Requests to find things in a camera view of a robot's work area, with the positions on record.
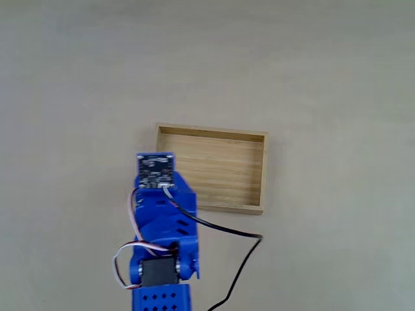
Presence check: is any shallow wooden box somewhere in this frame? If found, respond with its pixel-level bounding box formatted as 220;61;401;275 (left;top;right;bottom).
152;122;269;216

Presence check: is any white red black servo cable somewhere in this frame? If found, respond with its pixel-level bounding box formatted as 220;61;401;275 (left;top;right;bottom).
112;187;180;290

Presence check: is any camera circuit board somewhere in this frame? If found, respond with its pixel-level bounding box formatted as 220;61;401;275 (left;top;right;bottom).
136;152;177;190

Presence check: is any black camera cable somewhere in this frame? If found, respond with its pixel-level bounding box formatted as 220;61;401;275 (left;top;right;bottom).
163;183;264;311

